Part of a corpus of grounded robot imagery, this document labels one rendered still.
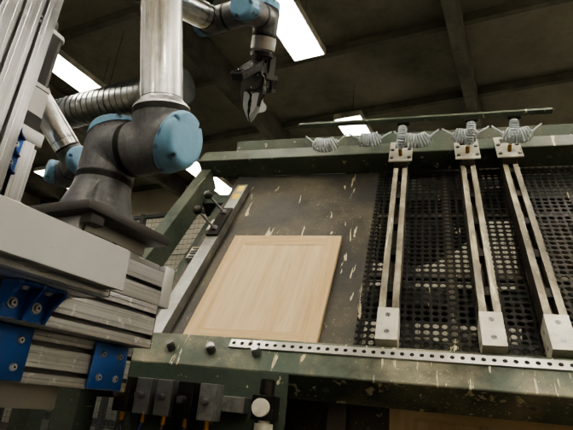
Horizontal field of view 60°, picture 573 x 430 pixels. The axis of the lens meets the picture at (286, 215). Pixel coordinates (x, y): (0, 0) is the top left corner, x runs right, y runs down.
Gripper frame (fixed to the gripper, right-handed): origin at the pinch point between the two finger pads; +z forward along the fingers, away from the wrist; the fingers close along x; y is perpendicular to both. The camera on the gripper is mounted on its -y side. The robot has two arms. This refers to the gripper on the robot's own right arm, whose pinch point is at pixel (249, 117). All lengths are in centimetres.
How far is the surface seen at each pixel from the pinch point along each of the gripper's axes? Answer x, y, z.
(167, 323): 12, -13, 69
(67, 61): 390, 157, -41
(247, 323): -10, 0, 64
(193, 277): 21, 5, 59
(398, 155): -12, 88, 5
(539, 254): -80, 54, 29
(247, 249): 16, 27, 49
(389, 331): -54, 9, 53
